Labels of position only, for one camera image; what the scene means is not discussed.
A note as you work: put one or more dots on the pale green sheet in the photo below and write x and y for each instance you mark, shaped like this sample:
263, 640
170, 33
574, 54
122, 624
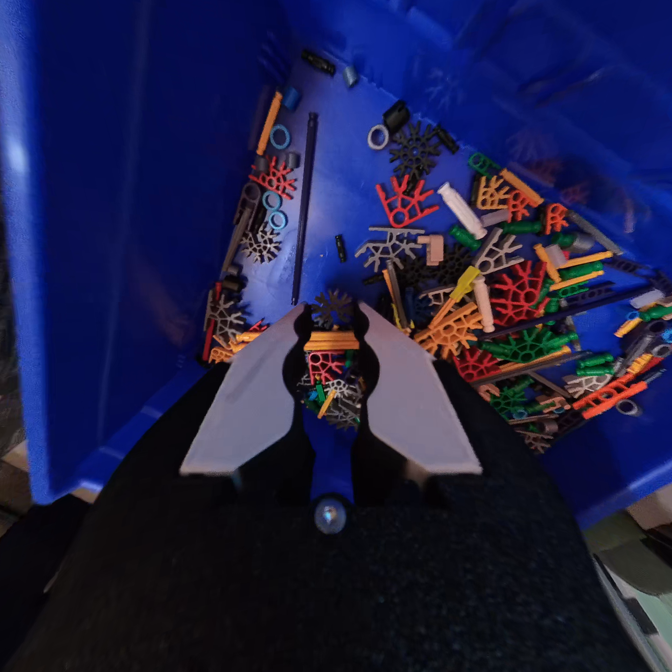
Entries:
651, 598

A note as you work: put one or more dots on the white rod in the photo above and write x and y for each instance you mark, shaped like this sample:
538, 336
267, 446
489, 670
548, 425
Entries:
462, 210

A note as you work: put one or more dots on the long dark blue rod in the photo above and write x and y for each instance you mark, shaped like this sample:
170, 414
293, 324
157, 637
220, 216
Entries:
304, 207

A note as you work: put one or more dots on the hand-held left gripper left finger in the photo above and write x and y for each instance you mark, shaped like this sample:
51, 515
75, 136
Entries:
246, 404

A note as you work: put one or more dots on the small grey-blue cylinder spacer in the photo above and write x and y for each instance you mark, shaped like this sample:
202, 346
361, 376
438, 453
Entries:
350, 75

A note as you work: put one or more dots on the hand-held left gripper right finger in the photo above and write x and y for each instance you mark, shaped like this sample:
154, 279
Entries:
414, 404

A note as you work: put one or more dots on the short orange rod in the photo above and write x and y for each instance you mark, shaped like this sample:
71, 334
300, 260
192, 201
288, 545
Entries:
269, 123

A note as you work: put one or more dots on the black snowflake connector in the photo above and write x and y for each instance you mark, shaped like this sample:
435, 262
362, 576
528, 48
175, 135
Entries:
414, 149

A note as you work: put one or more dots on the red half-round connector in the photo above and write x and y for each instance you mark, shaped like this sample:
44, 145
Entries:
275, 177

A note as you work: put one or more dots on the pile of colourful construction toy pieces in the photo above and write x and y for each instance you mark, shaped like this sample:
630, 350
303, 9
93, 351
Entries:
517, 294

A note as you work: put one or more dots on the black cylinder spacer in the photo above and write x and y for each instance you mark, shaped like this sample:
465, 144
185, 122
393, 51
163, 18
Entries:
395, 115

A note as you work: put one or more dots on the blue plastic storage bin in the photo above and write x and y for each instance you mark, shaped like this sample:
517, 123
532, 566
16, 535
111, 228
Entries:
131, 210

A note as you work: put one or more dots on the small blue cylinder spacer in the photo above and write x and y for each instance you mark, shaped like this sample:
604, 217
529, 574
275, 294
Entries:
290, 98

